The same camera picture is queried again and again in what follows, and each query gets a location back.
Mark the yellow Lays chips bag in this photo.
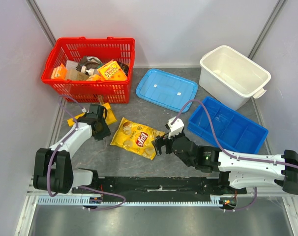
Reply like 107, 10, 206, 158
110, 117, 165, 160

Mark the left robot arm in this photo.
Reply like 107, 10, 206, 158
33, 104, 111, 197

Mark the red plastic shopping basket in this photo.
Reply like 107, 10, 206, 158
41, 36, 136, 105

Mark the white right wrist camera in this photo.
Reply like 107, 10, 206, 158
166, 117, 184, 139

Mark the white plastic tub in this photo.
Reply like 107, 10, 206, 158
199, 45, 271, 111

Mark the light blue plastic lid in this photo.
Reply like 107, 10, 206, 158
136, 68, 199, 112

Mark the blue divided plastic bin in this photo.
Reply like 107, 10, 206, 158
187, 97, 268, 154

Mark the yellow test tube rack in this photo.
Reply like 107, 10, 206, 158
67, 103, 117, 127

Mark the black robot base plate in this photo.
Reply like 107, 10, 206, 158
71, 176, 247, 203

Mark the orange carton in basket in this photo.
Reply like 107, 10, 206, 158
51, 63, 67, 80

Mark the clear glass test tube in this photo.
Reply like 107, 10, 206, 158
98, 95, 104, 105

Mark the orange Scrub Daddy box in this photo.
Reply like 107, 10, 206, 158
97, 60, 127, 81

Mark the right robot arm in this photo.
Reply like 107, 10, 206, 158
152, 134, 298, 195

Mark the white slotted cable duct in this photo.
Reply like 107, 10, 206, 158
37, 196, 223, 207

